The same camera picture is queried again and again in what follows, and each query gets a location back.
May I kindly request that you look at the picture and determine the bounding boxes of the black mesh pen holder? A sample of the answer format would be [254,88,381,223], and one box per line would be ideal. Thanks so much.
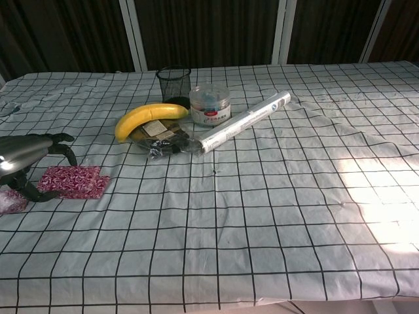
[155,65,192,106]

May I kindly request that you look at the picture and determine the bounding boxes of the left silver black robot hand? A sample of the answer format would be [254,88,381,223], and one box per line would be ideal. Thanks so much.
[0,131,79,203]

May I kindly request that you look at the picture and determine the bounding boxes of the white window frame post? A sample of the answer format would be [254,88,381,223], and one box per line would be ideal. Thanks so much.
[358,0,393,63]
[270,0,295,65]
[118,0,149,73]

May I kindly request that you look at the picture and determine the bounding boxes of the white black checkered tablecloth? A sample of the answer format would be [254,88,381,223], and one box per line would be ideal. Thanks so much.
[0,61,419,314]

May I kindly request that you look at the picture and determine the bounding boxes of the silver wrapped roll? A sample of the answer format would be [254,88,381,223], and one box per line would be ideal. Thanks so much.
[196,90,292,154]

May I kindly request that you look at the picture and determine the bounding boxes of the clear plastic jar of clips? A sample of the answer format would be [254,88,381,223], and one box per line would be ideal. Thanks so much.
[189,83,232,128]

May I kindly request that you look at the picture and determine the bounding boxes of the dark snack packet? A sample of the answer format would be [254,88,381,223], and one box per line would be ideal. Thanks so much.
[128,117,201,161]

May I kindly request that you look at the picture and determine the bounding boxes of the yellow banana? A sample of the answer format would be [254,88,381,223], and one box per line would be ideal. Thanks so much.
[114,103,190,144]

